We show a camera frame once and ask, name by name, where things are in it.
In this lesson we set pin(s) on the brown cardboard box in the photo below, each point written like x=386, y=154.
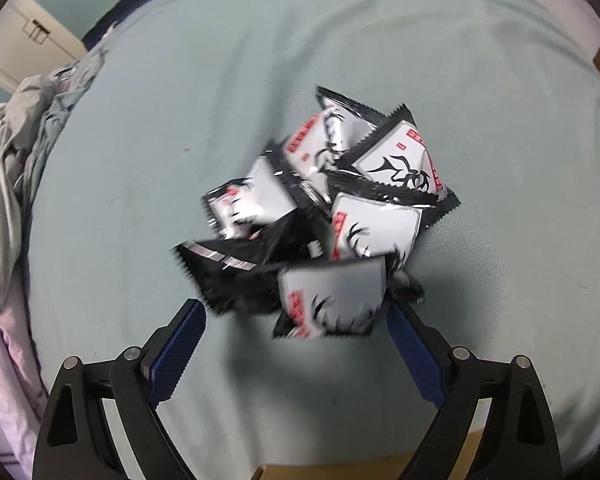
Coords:
x=330, y=471

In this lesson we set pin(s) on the white door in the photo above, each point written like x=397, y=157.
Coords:
x=25, y=35

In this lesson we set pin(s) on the pile of black white packets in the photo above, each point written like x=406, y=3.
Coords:
x=395, y=165

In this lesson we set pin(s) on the dark blue pillow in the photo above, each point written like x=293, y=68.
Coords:
x=125, y=10

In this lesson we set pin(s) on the purple duvet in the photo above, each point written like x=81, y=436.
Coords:
x=10, y=360

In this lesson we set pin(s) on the grey crumpled blanket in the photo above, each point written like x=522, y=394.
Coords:
x=25, y=125

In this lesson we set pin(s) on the black white snack packet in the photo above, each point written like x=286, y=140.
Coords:
x=340, y=285

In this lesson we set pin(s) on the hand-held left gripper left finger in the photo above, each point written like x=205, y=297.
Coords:
x=175, y=355

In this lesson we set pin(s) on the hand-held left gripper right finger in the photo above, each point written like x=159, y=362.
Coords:
x=417, y=355

